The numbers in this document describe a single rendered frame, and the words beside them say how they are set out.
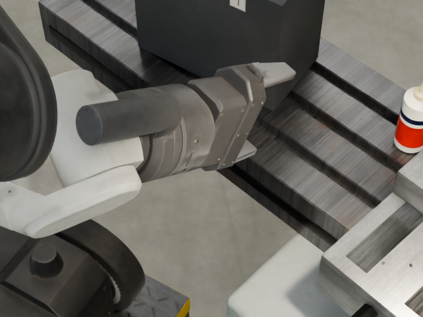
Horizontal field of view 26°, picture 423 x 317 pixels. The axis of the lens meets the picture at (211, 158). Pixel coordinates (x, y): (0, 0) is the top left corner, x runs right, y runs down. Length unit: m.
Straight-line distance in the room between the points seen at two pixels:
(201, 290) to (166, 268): 0.10
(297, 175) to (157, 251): 1.06
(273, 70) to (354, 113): 0.27
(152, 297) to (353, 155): 0.60
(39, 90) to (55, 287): 0.88
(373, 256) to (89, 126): 0.37
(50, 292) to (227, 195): 0.91
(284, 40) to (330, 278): 0.30
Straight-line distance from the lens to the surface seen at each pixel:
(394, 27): 2.69
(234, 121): 0.92
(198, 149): 0.87
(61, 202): 0.78
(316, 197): 1.12
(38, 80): 0.56
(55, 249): 1.41
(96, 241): 1.48
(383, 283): 0.98
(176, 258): 2.15
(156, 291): 1.64
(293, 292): 1.14
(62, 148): 0.80
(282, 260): 1.16
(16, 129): 0.55
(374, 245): 1.01
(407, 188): 1.03
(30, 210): 0.78
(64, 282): 1.42
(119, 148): 0.80
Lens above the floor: 1.82
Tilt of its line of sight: 52 degrees down
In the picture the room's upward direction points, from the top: straight up
